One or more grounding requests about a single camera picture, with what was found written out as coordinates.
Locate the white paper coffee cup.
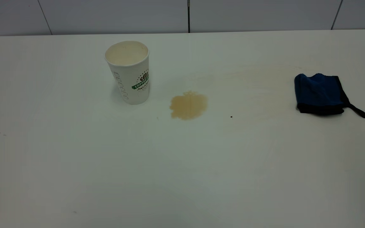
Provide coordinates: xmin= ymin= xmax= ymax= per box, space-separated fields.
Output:
xmin=104 ymin=41 xmax=150 ymax=105

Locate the blue black-edged cloth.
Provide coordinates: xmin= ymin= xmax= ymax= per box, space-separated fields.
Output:
xmin=294 ymin=73 xmax=365 ymax=118

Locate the brown coffee spill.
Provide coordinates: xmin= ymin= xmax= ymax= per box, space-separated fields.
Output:
xmin=169 ymin=91 xmax=208 ymax=120

